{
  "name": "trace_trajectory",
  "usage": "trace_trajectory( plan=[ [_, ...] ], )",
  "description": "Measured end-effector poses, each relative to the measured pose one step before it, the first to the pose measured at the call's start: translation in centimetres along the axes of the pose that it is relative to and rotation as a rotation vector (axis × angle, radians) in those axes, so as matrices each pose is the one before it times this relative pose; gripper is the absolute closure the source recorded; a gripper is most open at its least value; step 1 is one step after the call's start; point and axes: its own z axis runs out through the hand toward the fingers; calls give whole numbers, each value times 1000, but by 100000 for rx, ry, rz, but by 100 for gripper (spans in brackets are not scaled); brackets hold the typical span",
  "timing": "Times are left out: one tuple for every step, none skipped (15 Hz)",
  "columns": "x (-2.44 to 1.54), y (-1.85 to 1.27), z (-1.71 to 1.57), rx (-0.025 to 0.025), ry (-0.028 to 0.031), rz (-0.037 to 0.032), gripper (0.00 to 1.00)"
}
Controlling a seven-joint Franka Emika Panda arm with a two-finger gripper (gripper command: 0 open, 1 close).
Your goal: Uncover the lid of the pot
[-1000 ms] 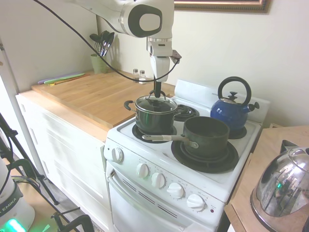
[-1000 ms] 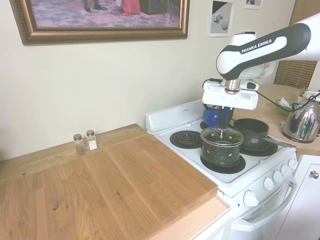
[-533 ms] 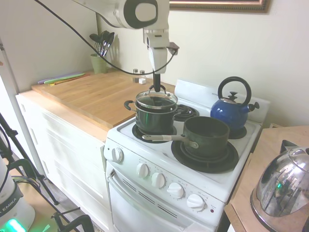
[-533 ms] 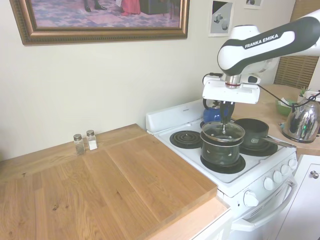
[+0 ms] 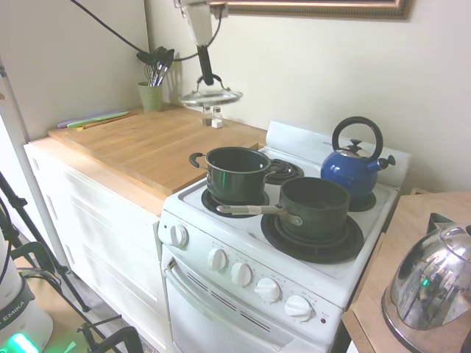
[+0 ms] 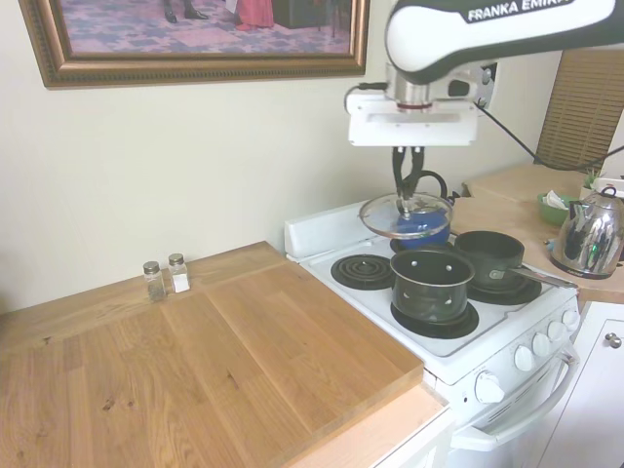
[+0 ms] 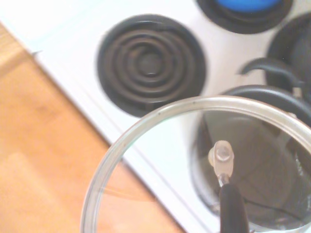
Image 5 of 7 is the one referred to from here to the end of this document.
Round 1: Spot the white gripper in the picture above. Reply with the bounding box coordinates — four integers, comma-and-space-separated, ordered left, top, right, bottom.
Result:
183, 0, 215, 87

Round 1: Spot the glass pot lid black handle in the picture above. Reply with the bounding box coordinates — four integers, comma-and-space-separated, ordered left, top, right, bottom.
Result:
180, 74, 244, 110

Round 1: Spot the bunch of black kitchen utensils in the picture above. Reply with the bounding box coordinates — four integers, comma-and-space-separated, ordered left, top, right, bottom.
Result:
136, 46, 176, 88

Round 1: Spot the green utensil cup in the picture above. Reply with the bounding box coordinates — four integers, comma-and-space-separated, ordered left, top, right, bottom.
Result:
137, 81, 164, 113

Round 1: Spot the orange silicone utensil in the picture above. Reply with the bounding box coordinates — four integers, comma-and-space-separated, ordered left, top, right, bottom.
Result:
82, 113, 138, 130

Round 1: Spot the large wooden cutting board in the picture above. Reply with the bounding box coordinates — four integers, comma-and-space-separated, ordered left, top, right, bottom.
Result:
47, 106, 268, 196

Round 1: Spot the small black coil burner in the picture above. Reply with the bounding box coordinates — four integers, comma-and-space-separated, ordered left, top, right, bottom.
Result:
262, 158, 306, 186
200, 188, 272, 219
347, 190, 378, 213

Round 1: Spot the purple silicone utensil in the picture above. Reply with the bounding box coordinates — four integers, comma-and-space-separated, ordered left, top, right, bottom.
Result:
57, 116, 111, 129

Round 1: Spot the white stove knob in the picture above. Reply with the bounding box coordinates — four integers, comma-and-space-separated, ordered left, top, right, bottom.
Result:
230, 262, 254, 287
169, 223, 190, 248
254, 277, 283, 304
207, 248, 230, 273
283, 294, 316, 321

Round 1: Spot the white kitchen cabinet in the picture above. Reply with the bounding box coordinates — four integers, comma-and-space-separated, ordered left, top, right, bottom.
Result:
23, 138, 174, 353

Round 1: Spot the large black coil burner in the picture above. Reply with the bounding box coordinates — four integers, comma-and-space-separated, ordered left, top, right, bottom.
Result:
261, 212, 366, 264

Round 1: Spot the white electric stove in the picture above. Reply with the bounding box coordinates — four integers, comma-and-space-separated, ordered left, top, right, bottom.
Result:
158, 120, 412, 353

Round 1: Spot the light wooden side table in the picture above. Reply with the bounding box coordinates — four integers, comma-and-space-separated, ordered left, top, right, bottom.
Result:
341, 190, 471, 353

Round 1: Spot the shiny steel kettle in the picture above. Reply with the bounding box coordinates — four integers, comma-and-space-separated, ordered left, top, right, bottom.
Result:
380, 221, 471, 351

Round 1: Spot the gold wooden picture frame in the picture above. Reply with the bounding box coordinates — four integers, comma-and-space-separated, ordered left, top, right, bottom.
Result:
203, 0, 415, 21

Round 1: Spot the dark green two-handled pot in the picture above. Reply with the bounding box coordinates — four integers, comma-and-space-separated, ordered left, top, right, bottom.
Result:
188, 146, 272, 204

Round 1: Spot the blue kettle with black handle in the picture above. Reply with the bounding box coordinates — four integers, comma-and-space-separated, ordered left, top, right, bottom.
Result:
319, 116, 397, 200

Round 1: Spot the dark saucepan with metal handle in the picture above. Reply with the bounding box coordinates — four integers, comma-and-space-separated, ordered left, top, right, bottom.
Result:
216, 176, 351, 240

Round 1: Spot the black camera tripod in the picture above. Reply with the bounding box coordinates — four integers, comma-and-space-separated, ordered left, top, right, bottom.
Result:
0, 171, 91, 313

